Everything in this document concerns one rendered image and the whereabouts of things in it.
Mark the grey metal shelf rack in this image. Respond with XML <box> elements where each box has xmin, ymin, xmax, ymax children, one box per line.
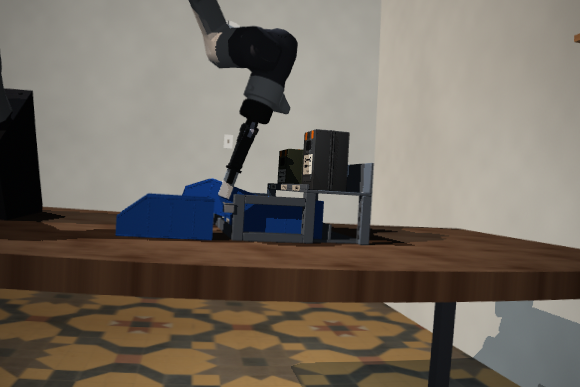
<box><xmin>214</xmin><ymin>163</ymin><xmax>374</xmax><ymax>245</ymax></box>

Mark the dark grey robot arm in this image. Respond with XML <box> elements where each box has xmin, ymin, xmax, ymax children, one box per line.
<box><xmin>0</xmin><ymin>0</ymin><xmax>298</xmax><ymax>123</ymax></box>

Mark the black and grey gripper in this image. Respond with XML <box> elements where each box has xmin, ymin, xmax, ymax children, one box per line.
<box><xmin>218</xmin><ymin>99</ymin><xmax>273</xmax><ymax>199</ymax></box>

